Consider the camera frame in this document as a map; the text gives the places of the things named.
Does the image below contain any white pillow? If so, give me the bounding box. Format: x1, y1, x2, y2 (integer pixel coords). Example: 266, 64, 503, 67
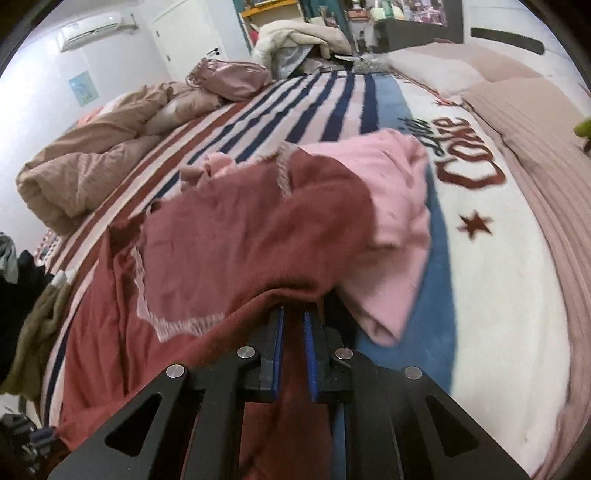
385, 46, 485, 97

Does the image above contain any small blue wall poster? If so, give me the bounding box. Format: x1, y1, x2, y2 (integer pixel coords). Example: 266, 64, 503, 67
68, 71, 101, 108

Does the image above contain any red sweatshirt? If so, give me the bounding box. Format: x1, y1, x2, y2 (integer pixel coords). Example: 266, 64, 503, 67
58, 148, 376, 480

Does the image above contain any cream coat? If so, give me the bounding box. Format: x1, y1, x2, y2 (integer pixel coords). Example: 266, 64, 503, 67
252, 19, 352, 79

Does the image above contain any striped printed blanket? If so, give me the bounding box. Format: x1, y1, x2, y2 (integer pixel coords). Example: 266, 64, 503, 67
39, 69, 572, 478

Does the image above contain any black shelf unit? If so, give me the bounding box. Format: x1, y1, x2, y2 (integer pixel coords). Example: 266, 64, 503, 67
373, 0, 465, 54

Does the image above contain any white air conditioner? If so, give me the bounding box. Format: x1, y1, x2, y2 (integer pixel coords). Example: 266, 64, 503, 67
58, 11, 123, 52

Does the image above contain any pink shirt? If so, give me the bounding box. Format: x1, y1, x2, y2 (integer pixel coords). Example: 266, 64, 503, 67
178, 129, 433, 347

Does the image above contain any pink handbag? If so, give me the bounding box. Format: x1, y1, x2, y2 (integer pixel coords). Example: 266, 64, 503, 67
185, 58, 273, 102

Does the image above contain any beige comforter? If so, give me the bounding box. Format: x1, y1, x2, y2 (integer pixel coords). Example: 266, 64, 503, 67
16, 80, 232, 236

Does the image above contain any grey cloth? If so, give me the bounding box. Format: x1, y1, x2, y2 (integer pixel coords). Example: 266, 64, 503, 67
0, 233, 20, 284

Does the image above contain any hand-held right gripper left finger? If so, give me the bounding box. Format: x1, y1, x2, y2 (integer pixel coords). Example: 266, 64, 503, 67
47, 307, 284, 480

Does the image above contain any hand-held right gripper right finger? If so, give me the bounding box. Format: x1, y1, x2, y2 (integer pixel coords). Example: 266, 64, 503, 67
302, 310, 532, 480

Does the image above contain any mauve pillow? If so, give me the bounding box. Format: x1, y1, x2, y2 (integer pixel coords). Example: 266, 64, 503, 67
429, 41, 543, 83

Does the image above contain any white door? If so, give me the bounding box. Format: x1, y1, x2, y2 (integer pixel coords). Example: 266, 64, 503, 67
150, 0, 229, 81

